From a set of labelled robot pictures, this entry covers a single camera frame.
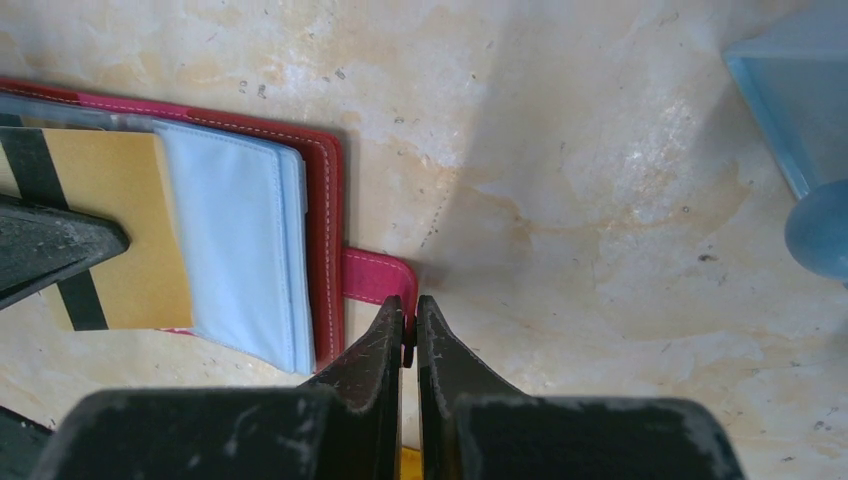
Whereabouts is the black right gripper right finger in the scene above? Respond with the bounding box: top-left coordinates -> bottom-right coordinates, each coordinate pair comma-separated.
416,296 -> 745,479

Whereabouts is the gold credit card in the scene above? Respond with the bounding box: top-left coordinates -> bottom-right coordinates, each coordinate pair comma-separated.
1,126 -> 192,331

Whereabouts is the yellow red blue toy block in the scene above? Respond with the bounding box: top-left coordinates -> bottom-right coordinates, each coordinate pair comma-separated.
399,446 -> 423,480

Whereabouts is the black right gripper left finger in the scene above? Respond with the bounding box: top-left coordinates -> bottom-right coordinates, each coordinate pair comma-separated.
33,296 -> 404,479

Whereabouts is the red leather card holder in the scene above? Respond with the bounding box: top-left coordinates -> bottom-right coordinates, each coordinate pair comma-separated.
1,78 -> 418,375

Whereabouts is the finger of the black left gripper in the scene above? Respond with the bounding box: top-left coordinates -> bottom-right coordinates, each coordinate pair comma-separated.
1,194 -> 131,309

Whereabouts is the blue three-slot card box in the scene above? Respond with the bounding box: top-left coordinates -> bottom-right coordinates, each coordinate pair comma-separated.
723,1 -> 847,283

